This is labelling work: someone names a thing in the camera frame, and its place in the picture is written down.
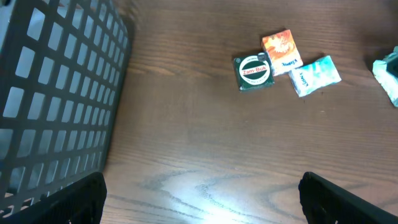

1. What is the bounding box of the grey plastic shopping basket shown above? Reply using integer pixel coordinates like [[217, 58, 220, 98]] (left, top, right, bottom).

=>
[[1, 0, 131, 218]]

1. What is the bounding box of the small teal tissue pack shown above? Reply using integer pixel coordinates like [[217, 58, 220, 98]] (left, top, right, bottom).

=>
[[289, 55, 341, 97]]

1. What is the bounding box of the dark green round-label box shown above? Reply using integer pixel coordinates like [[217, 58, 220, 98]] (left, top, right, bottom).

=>
[[233, 52, 274, 91]]

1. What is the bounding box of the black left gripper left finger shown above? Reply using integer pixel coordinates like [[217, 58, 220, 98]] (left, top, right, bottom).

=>
[[1, 172, 107, 224]]

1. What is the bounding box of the teal wipes pouch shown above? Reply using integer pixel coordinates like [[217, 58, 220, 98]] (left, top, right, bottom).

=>
[[373, 46, 398, 107]]

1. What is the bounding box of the orange small tissue pack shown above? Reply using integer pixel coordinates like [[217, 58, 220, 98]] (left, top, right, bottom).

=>
[[261, 29, 303, 76]]

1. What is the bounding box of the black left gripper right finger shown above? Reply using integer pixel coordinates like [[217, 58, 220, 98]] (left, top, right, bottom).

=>
[[298, 172, 397, 224]]

